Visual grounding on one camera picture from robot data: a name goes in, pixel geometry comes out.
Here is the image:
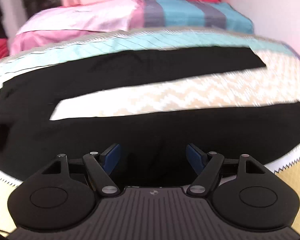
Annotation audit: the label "pink pillow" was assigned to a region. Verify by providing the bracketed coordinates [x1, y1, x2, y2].
[10, 0, 145, 55]

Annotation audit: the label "black pants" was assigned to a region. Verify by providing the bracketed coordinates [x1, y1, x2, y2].
[0, 47, 300, 184]

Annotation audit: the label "patterned bed quilt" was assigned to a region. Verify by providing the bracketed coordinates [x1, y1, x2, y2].
[0, 27, 300, 239]

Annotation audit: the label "blue grey striped pillow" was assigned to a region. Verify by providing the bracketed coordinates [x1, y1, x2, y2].
[143, 0, 254, 34]

